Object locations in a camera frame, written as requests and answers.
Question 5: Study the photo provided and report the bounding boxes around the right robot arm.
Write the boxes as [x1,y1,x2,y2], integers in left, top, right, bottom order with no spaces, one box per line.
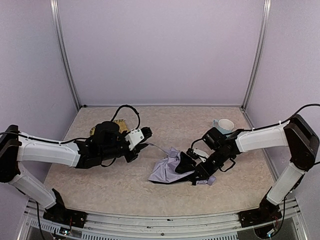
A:
[187,114,320,206]

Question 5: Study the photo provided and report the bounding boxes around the light blue mug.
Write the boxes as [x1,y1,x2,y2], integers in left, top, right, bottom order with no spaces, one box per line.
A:
[212,118,235,134]

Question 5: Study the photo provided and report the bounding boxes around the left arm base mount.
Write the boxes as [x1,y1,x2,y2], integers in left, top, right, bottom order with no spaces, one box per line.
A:
[43,206,88,228]

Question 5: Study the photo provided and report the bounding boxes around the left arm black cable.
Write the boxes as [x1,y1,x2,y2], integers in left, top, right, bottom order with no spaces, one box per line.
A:
[0,104,142,146]

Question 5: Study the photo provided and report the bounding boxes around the right aluminium corner post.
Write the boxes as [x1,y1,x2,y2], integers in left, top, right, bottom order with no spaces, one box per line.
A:
[241,0,272,112]

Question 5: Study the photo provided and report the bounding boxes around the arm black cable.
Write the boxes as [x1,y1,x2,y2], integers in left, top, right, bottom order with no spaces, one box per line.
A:
[0,104,142,146]
[189,103,320,151]

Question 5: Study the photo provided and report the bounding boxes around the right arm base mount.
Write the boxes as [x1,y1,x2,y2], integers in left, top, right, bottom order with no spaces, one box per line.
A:
[238,204,283,228]

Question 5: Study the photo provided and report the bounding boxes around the left aluminium corner post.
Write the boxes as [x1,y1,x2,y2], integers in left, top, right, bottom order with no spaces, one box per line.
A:
[50,0,82,111]

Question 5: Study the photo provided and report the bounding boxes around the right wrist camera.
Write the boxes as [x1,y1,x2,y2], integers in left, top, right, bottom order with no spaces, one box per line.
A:
[186,148,209,162]

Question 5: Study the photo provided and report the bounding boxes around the aluminium front rail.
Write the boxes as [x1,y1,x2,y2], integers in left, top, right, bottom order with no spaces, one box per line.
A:
[17,199,309,240]

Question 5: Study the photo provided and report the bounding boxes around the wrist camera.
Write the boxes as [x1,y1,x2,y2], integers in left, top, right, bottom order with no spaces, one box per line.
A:
[125,127,153,151]
[186,148,209,162]

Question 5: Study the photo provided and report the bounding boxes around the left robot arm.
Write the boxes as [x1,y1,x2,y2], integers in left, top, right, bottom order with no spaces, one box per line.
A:
[0,121,152,210]

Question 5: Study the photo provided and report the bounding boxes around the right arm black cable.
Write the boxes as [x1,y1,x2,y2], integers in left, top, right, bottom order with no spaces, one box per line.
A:
[189,103,320,151]

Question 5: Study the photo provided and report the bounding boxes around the woven bamboo tray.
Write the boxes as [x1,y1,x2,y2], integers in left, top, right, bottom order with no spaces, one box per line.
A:
[89,119,129,136]

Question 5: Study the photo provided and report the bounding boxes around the aluminium corner post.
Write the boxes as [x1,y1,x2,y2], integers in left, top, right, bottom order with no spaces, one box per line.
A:
[50,0,82,111]
[241,0,272,112]

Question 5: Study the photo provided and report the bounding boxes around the lilac folding umbrella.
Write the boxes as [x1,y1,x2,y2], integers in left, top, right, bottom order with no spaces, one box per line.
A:
[147,143,216,186]

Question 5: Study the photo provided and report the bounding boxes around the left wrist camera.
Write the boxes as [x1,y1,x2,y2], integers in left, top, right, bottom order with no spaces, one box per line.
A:
[125,127,153,151]

